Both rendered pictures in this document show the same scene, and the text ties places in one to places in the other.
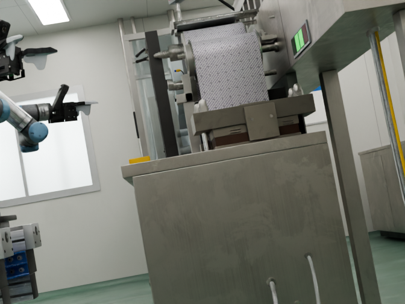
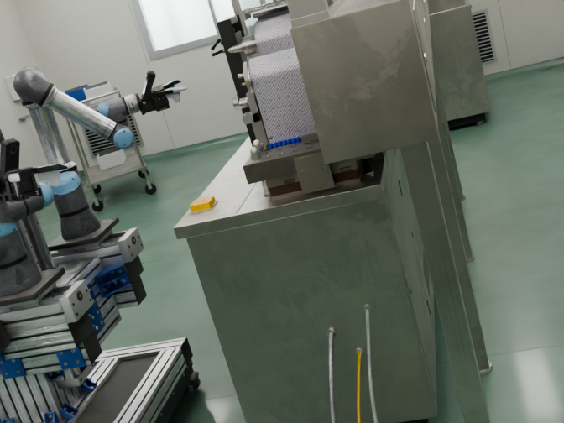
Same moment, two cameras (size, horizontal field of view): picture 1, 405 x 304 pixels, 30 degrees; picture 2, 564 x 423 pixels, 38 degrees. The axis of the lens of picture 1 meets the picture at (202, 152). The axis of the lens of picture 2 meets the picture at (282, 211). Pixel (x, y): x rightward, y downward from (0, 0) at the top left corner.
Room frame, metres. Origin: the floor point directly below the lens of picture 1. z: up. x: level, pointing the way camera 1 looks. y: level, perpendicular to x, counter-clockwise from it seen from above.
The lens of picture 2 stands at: (0.16, -0.83, 1.57)
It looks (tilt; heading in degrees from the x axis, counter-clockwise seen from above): 16 degrees down; 18
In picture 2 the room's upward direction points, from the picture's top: 16 degrees counter-clockwise
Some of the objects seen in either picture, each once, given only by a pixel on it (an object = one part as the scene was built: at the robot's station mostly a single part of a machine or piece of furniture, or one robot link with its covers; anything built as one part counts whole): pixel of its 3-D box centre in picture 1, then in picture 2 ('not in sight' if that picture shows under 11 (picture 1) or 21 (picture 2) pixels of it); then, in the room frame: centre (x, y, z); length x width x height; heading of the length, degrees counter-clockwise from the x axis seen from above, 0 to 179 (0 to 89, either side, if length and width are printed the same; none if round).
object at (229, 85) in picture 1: (233, 89); (298, 113); (2.65, -0.15, 1.11); 0.23 x 0.01 x 0.18; 94
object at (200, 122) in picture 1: (251, 114); (310, 154); (2.53, -0.18, 1.00); 0.40 x 0.16 x 0.06; 94
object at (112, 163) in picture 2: not in sight; (106, 141); (6.68, 2.77, 0.51); 0.91 x 0.58 x 1.02; 28
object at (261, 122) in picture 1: (261, 121); (314, 172); (2.44, -0.21, 0.96); 0.10 x 0.03 x 0.11; 94
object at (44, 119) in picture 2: not in sight; (49, 135); (2.92, 0.92, 1.19); 0.15 x 0.12 x 0.55; 28
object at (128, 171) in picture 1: (201, 171); (322, 119); (3.64, 0.02, 0.88); 2.52 x 0.66 x 0.04; 4
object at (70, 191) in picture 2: not in sight; (67, 191); (2.81, 0.86, 0.98); 0.13 x 0.12 x 0.14; 28
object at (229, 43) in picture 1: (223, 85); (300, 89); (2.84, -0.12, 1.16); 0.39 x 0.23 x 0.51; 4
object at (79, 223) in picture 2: not in sight; (77, 220); (2.80, 0.85, 0.87); 0.15 x 0.15 x 0.10
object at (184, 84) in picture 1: (187, 117); (258, 136); (2.73, 0.03, 1.05); 0.06 x 0.05 x 0.31; 94
